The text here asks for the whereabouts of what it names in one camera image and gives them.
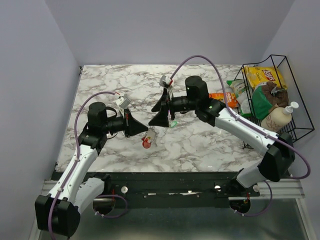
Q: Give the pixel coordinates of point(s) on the yellow chips bag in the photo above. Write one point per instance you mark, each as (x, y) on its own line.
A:
(256, 75)

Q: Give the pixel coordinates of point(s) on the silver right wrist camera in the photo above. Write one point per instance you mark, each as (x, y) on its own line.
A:
(168, 84)

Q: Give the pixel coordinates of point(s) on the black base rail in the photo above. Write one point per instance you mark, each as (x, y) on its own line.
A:
(141, 190)

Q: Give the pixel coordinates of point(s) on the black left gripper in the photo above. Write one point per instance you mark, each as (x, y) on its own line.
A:
(131, 126)

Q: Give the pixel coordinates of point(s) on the brown crumpled bag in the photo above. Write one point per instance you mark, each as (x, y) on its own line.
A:
(276, 95)

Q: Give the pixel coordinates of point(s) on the cream lotion pump bottle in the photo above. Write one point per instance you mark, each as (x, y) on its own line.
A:
(279, 117)

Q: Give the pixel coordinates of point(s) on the white green snack bag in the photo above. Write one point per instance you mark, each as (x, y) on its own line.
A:
(240, 90)

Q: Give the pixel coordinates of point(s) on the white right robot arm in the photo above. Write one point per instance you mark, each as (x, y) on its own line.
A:
(275, 149)

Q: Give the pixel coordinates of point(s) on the black wire rack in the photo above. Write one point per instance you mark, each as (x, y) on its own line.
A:
(301, 124)

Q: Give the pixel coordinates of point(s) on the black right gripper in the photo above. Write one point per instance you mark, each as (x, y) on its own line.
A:
(161, 119)

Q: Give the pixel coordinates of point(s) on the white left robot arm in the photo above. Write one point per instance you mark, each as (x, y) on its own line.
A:
(59, 212)

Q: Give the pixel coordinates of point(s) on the red handled steel key organizer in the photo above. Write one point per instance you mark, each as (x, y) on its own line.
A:
(149, 137)

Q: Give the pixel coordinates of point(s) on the green key tag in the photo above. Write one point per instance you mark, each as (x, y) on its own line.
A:
(173, 124)

